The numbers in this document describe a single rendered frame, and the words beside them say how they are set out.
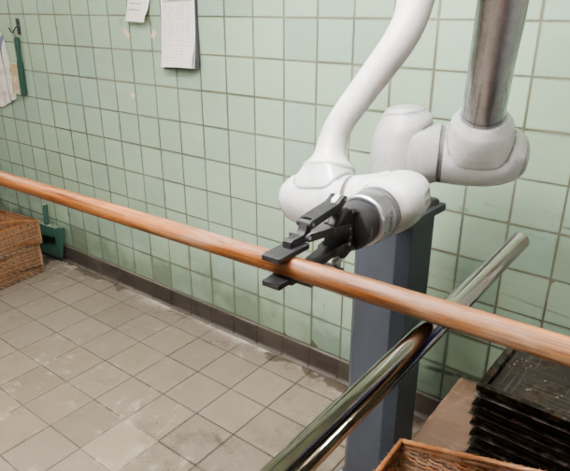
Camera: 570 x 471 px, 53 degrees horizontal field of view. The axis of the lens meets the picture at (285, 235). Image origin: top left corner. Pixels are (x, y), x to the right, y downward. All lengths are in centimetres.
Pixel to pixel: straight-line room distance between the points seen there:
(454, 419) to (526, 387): 32
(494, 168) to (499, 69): 27
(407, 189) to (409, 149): 52
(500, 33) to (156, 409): 187
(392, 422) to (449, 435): 43
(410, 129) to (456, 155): 13
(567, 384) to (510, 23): 73
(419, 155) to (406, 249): 26
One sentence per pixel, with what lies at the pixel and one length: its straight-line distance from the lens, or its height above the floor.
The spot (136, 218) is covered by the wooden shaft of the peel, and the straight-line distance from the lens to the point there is 95.
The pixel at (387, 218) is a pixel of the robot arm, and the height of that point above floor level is 120.
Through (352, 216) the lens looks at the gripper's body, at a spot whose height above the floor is 122.
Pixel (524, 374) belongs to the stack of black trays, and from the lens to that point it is 128.
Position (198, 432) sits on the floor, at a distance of 233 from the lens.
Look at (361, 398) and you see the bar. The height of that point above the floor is 117.
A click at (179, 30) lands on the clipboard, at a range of 263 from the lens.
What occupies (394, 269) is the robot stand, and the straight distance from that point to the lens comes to 159.
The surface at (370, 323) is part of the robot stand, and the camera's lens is 170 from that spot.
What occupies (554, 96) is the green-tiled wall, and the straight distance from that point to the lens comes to 186.
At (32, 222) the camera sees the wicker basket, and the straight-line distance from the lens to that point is 367.
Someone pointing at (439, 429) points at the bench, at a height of 58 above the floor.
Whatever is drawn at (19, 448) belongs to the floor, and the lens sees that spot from 245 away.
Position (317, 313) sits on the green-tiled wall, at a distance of 249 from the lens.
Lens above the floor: 152
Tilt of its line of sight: 22 degrees down
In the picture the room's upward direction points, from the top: straight up
